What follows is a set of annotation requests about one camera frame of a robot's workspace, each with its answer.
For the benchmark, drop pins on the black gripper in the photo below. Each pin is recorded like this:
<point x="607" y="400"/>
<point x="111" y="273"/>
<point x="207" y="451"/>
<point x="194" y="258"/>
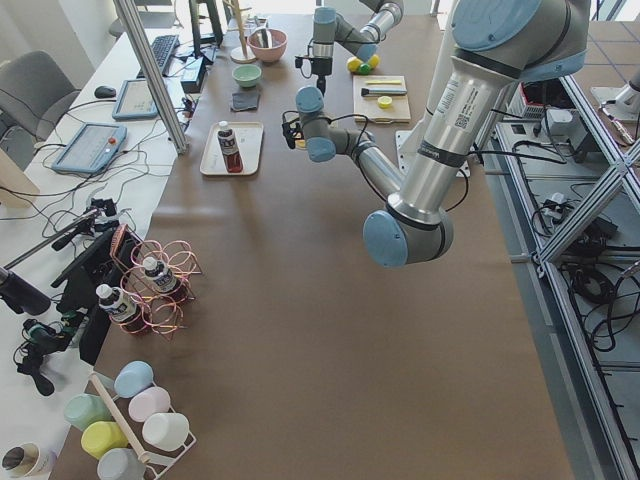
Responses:
<point x="299" y="131"/>
<point x="321" y="66"/>

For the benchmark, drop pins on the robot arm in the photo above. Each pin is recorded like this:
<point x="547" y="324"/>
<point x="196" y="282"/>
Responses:
<point x="488" y="46"/>
<point x="330" y="28"/>

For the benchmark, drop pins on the cream rabbit print tray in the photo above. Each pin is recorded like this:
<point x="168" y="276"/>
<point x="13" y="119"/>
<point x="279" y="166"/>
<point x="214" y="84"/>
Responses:
<point x="249" y="139"/>

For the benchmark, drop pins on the dark drink bottle on tray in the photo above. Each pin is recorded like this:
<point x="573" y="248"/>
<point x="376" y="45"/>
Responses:
<point x="229" y="148"/>

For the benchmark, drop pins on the whole yellow lemon lower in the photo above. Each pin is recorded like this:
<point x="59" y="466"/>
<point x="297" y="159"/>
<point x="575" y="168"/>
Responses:
<point x="353" y="64"/>

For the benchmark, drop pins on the whole yellow lemon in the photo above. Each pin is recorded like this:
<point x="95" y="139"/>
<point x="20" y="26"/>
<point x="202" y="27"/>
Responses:
<point x="374" y="61"/>
<point x="353" y="64"/>

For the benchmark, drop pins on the steel muddler black tip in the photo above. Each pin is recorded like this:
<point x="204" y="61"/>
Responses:
<point x="380" y="91"/>

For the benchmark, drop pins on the yellow plastic knife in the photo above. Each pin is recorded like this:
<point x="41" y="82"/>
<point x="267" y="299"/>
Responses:
<point x="383" y="81"/>

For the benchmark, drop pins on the folded grey cloth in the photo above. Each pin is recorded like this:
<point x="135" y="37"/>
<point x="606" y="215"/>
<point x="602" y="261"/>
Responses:
<point x="245" y="100"/>

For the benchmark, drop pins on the bamboo cutting board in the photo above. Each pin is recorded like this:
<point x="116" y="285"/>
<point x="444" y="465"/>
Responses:
<point x="399" y="112"/>

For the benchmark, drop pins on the whole yellow lemon upper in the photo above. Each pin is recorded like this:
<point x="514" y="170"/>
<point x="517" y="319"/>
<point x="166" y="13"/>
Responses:
<point x="374" y="61"/>

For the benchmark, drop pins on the lemon half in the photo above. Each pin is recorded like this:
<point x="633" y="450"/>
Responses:
<point x="384" y="102"/>

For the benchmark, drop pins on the pink bowl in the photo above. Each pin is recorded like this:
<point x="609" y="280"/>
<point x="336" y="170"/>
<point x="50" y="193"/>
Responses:
<point x="272" y="54"/>

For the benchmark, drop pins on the mint green bowl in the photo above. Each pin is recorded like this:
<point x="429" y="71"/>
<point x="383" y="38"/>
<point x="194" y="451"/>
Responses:
<point x="247" y="75"/>

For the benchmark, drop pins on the round wooden stand base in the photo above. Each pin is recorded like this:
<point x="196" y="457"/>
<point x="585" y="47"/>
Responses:
<point x="242" y="55"/>

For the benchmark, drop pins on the black power adapter box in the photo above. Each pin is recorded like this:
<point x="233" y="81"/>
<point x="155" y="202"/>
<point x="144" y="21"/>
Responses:
<point x="193" y="75"/>

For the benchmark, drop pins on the wooden mug tree stand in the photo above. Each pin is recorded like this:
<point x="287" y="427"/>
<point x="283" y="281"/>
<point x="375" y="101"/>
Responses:
<point x="237" y="14"/>

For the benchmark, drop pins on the black keyboard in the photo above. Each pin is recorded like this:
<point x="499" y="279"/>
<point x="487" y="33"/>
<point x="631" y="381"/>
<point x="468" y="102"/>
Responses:
<point x="162" y="48"/>

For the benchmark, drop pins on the blue teach pendant far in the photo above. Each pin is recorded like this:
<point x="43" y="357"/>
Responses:
<point x="134" y="102"/>

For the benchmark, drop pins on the blue teach pendant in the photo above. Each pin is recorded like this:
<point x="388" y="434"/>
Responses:
<point x="134" y="102"/>
<point x="91" y="149"/>

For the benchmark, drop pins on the black computer mouse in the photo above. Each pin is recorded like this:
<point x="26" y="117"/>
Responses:
<point x="104" y="92"/>

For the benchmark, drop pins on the dark drink bottle in rack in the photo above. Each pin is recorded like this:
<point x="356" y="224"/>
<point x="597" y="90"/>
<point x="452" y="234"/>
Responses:
<point x="162" y="277"/>

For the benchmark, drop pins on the blue teach pendant near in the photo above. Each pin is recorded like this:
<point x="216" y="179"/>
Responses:
<point x="91" y="149"/>

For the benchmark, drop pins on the grey office chair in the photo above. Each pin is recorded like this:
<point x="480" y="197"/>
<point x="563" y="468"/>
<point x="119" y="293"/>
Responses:
<point x="35" y="93"/>

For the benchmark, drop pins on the light blue cup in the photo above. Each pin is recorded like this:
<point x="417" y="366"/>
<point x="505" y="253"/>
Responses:
<point x="134" y="377"/>

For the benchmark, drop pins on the pink cup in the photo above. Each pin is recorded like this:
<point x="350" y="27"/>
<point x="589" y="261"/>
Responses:
<point x="148" y="402"/>

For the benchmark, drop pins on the white cup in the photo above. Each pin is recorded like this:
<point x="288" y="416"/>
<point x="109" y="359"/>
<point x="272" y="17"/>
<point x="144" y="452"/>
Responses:
<point x="166" y="431"/>

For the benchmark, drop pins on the mint green cup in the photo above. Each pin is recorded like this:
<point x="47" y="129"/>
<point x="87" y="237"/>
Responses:
<point x="85" y="409"/>

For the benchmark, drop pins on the yellow cup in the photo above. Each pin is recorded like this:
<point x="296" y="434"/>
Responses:
<point x="102" y="436"/>

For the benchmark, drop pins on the grey cup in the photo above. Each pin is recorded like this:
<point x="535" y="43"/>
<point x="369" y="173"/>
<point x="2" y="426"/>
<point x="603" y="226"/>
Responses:
<point x="120" y="464"/>

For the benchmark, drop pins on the steel lined paper cup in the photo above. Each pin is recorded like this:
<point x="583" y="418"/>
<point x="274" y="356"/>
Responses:
<point x="28" y="460"/>

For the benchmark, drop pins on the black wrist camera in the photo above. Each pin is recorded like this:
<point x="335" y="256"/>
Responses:
<point x="305" y="65"/>
<point x="286" y="120"/>

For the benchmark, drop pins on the aluminium frame post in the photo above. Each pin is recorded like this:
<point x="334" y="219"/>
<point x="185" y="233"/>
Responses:
<point x="133" y="26"/>

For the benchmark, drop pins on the copper wire bottle rack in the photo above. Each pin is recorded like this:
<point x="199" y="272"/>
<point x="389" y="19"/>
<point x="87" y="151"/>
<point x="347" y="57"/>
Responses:
<point x="163" y="314"/>

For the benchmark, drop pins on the white wire cup rack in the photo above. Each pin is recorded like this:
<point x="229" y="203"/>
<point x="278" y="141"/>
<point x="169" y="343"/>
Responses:
<point x="157" y="462"/>

